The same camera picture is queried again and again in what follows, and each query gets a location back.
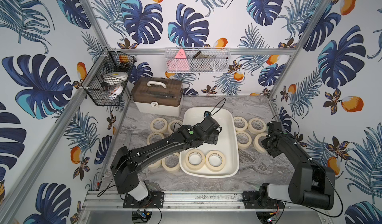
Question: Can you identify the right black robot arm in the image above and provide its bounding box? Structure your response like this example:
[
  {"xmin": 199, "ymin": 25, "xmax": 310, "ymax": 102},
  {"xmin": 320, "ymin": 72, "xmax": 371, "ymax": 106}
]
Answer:
[{"xmin": 262, "ymin": 122, "xmax": 335, "ymax": 210}]

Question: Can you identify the white item in basket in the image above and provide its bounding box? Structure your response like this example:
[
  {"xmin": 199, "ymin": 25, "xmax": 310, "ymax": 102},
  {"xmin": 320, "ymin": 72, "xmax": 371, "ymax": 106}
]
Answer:
[{"xmin": 101, "ymin": 72, "xmax": 128, "ymax": 99}]

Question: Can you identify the black wire basket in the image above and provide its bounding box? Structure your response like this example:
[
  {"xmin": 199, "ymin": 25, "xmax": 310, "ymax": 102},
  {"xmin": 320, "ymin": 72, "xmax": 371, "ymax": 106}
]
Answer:
[{"xmin": 81, "ymin": 48, "xmax": 137, "ymax": 107}]

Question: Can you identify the brown lidded storage case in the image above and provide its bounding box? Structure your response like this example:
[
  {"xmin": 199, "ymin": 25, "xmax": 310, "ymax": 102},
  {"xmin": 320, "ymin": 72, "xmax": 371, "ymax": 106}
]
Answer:
[{"xmin": 131, "ymin": 78, "xmax": 184, "ymax": 117}]

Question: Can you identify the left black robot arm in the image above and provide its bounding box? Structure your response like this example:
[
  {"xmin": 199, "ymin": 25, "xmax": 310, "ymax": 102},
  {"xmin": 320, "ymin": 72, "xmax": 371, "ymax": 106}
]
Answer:
[{"xmin": 110, "ymin": 116, "xmax": 222, "ymax": 201}]

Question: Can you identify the white plastic storage tray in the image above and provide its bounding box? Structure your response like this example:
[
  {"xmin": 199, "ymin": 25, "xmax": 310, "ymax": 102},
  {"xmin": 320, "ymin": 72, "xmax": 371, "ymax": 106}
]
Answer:
[{"xmin": 179, "ymin": 107, "xmax": 240, "ymax": 179}]

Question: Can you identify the white mesh wall basket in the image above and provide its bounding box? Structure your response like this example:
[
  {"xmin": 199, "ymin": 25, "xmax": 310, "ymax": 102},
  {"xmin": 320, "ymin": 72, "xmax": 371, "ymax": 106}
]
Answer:
[{"xmin": 164, "ymin": 48, "xmax": 231, "ymax": 74}]

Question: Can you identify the cream masking tape roll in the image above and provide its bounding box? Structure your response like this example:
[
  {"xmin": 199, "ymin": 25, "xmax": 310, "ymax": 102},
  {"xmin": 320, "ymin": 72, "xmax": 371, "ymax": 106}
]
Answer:
[
  {"xmin": 253, "ymin": 133, "xmax": 267, "ymax": 153},
  {"xmin": 236, "ymin": 131, "xmax": 252, "ymax": 149},
  {"xmin": 233, "ymin": 116, "xmax": 248, "ymax": 132},
  {"xmin": 146, "ymin": 132, "xmax": 164, "ymax": 144},
  {"xmin": 205, "ymin": 150, "xmax": 226, "ymax": 172},
  {"xmin": 161, "ymin": 152, "xmax": 180, "ymax": 173},
  {"xmin": 150, "ymin": 118, "xmax": 168, "ymax": 134},
  {"xmin": 148, "ymin": 160, "xmax": 162, "ymax": 170},
  {"xmin": 167, "ymin": 120, "xmax": 183, "ymax": 134},
  {"xmin": 248, "ymin": 118, "xmax": 267, "ymax": 135},
  {"xmin": 185, "ymin": 149, "xmax": 206, "ymax": 171}
]

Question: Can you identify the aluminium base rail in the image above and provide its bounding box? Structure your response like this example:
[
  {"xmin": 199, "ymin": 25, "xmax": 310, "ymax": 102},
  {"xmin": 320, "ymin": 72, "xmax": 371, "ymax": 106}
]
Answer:
[{"xmin": 82, "ymin": 191, "xmax": 311, "ymax": 211}]

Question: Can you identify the pink triangular item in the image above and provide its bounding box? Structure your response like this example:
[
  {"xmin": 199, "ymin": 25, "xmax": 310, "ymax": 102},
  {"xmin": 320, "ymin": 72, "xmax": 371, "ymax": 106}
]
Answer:
[{"xmin": 168, "ymin": 49, "xmax": 190, "ymax": 73}]

